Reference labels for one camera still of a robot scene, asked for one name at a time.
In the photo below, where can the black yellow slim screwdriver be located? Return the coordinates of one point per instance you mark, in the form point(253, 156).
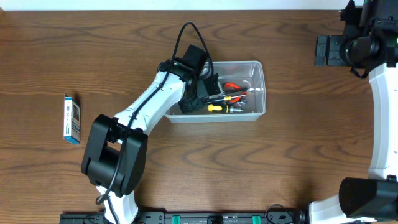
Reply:
point(227, 98)

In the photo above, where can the silver ratchet wrench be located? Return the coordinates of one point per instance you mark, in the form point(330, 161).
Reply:
point(240, 101)

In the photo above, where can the clear plastic container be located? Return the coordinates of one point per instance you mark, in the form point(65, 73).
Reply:
point(242, 79)

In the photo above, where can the blue white screwdriver box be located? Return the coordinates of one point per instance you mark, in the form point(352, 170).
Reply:
point(71, 120)

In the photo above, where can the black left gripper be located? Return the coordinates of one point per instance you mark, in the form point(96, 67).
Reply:
point(205, 90)

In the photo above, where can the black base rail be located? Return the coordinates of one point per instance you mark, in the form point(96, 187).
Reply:
point(275, 214)

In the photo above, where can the yellow black stubby screwdriver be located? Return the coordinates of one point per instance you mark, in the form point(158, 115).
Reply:
point(223, 108)

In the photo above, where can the red handled pliers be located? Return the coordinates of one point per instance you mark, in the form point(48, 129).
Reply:
point(234, 89)

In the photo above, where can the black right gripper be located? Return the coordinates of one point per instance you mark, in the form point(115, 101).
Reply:
point(330, 50)

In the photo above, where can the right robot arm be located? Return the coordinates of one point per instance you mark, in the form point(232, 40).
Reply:
point(368, 47)

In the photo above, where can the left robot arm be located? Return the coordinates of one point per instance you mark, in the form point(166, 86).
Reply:
point(115, 154)

